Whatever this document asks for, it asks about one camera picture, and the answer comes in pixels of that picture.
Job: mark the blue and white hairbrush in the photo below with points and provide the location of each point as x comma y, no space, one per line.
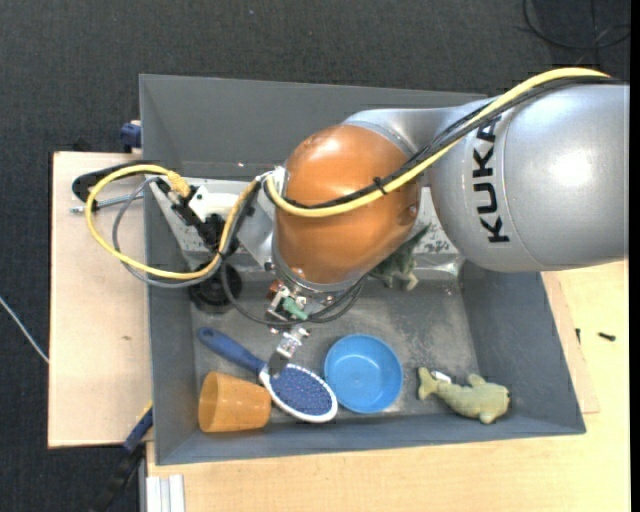
305,395

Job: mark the grey metal bin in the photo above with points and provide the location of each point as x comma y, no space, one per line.
505,320

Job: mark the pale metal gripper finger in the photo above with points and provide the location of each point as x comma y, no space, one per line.
276,310
289,345

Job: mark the orange plastic cup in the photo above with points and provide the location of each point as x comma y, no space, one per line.
232,405

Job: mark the pale green plush whale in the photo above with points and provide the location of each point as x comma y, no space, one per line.
470,397

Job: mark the small black screw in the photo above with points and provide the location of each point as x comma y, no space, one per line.
607,337

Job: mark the blue plastic bowl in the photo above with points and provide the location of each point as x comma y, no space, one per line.
363,374

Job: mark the black round ribbed disc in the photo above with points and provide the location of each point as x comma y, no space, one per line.
212,295

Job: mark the green toy dinosaur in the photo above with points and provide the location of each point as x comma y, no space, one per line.
402,265

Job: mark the black cylinder on white bracket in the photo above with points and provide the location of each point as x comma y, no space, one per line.
216,201

